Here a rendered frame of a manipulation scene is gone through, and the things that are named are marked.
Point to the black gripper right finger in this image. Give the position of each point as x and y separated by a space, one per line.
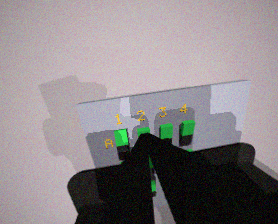
176 169

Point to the light grey switch panel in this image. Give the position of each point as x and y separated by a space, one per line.
191 118

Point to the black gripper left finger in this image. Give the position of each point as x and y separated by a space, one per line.
129 179

